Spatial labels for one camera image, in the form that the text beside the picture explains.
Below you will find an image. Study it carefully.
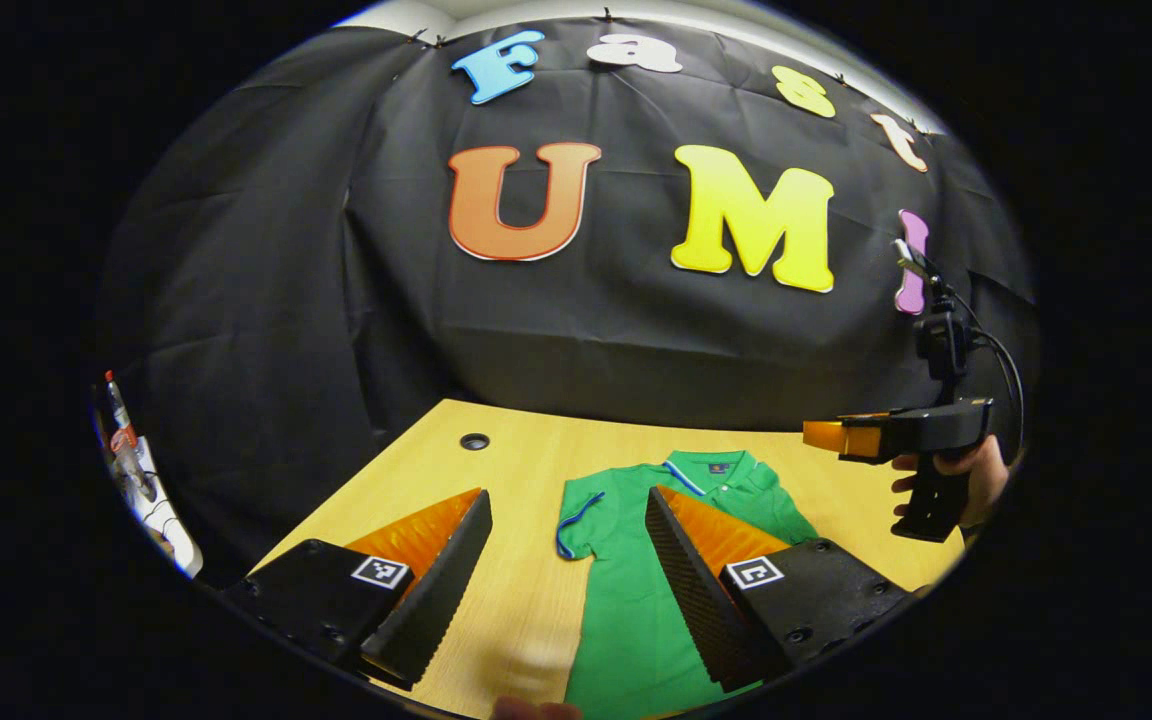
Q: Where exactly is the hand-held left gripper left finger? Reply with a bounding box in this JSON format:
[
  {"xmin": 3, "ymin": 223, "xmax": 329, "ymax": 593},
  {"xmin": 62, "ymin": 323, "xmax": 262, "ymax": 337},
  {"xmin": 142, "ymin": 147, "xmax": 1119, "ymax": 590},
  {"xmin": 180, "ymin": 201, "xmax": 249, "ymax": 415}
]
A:
[{"xmin": 218, "ymin": 487, "xmax": 494, "ymax": 691}]

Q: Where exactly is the white and red object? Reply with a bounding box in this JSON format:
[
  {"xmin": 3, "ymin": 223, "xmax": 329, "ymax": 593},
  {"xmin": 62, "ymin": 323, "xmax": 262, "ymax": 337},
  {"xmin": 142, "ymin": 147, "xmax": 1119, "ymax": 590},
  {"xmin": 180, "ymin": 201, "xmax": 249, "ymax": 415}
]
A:
[{"xmin": 96, "ymin": 368, "xmax": 205, "ymax": 581}]

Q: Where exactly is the green T-shirt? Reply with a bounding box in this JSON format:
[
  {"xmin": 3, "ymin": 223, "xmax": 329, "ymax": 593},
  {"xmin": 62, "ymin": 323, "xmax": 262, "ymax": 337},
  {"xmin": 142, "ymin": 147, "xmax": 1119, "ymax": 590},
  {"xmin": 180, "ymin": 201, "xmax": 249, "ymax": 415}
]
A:
[{"xmin": 554, "ymin": 450, "xmax": 822, "ymax": 720}]

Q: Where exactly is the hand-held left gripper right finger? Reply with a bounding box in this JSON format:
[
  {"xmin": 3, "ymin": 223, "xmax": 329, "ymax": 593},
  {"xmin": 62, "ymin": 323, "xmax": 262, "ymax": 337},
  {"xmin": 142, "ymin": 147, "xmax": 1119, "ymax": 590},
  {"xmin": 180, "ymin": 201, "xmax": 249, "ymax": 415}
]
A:
[{"xmin": 644, "ymin": 486, "xmax": 917, "ymax": 694}]

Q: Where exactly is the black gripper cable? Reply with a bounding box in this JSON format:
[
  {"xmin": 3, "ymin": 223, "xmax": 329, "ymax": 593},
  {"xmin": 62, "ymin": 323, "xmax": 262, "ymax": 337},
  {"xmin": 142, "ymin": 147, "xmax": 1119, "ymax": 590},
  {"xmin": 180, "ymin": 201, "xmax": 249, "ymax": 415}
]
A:
[{"xmin": 966, "ymin": 322, "xmax": 1027, "ymax": 461}]

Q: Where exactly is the black backdrop cloth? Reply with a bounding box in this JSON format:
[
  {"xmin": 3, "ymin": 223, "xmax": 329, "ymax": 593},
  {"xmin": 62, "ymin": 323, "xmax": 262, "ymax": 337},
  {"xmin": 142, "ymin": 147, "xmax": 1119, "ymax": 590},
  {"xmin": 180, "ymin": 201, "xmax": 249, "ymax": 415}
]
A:
[{"xmin": 96, "ymin": 15, "xmax": 1037, "ymax": 586}]

